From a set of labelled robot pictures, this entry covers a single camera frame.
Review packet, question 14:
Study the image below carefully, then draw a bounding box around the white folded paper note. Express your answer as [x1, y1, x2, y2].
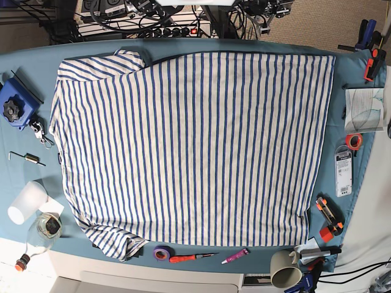
[292, 237, 321, 265]

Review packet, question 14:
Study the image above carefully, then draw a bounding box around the blue white striped T-shirt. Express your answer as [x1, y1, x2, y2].
[49, 50, 336, 261]

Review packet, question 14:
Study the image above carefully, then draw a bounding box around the open leaf print booklet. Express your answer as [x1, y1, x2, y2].
[345, 88, 384, 134]

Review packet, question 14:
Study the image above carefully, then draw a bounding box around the blue black clamp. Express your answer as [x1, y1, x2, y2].
[337, 19, 382, 52]

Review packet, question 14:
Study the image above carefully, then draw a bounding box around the blue block with black knob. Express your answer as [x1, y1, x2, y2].
[1, 78, 40, 131]

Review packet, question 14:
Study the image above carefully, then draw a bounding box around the orange black clamp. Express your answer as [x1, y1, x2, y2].
[364, 49, 387, 82]

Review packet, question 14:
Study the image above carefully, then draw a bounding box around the orange handle screwdriver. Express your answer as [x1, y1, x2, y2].
[169, 253, 217, 264]

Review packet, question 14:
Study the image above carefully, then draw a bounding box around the blue clamp at bottom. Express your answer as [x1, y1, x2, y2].
[284, 257, 325, 293]

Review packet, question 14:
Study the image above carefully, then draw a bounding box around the orange tape roll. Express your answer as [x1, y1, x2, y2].
[345, 133, 363, 151]

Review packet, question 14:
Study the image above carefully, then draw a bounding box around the clear packaged tool box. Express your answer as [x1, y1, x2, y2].
[334, 145, 353, 197]

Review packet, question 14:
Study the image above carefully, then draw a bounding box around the white paper card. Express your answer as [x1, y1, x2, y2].
[38, 197, 64, 217]

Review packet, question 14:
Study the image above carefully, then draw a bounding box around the silver carabiner keychain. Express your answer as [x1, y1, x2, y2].
[29, 120, 54, 150]

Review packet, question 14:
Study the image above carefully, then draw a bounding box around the orange black utility knife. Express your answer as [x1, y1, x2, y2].
[315, 194, 345, 243]

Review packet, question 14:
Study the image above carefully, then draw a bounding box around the clear glass bottle orange cap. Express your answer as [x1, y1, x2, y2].
[15, 213, 62, 272]

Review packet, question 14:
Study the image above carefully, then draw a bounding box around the pink tube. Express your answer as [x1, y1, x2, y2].
[221, 248, 250, 264]

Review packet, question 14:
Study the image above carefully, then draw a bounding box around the hex key with brass sleeve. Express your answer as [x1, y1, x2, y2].
[8, 151, 46, 167]

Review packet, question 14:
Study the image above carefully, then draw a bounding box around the purple tape roll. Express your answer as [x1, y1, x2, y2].
[153, 245, 175, 262]

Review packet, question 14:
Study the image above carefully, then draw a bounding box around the white plastic cup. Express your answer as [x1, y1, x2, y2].
[7, 181, 48, 225]

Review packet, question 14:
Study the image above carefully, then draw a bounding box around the grey ceramic mug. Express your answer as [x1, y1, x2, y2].
[270, 250, 302, 289]

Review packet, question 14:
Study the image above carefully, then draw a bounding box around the black power strip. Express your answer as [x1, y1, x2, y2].
[136, 27, 202, 38]

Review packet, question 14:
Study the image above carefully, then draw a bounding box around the teal table cloth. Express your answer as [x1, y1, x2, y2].
[1, 38, 390, 273]

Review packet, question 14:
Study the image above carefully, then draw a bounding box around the black marker pen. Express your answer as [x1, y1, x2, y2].
[299, 248, 342, 260]

